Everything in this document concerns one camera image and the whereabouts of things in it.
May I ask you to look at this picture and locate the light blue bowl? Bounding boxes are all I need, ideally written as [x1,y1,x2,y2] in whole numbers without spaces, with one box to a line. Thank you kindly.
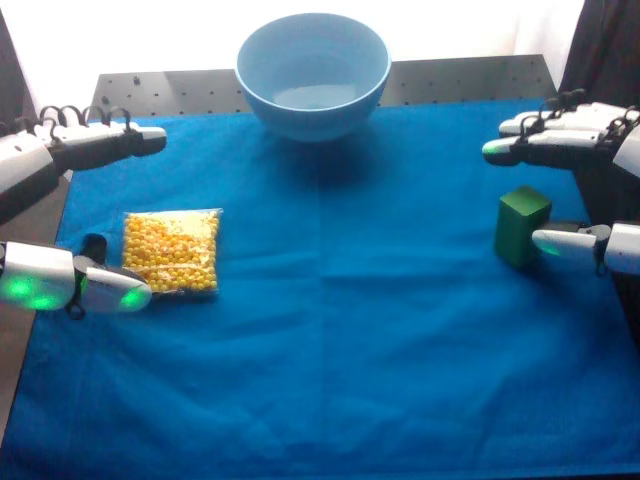
[234,13,392,144]

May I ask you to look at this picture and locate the bag of yellow beads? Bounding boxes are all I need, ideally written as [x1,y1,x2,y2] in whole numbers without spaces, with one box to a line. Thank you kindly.
[121,207,224,296]

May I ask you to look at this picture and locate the blue table cloth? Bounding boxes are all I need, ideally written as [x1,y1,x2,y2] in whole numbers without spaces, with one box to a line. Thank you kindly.
[0,99,640,480]

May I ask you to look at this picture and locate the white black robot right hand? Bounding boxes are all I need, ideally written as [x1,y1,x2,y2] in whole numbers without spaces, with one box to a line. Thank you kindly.
[482,88,640,277]

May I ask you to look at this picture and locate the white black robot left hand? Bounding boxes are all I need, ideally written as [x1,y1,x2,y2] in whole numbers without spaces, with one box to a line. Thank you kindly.
[0,104,168,321]

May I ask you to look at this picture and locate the green rectangular block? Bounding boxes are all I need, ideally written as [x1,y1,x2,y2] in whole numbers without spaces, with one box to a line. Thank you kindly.
[493,185,553,270]

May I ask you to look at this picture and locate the dark curtain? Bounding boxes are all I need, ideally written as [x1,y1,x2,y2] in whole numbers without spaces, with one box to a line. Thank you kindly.
[557,0,640,109]

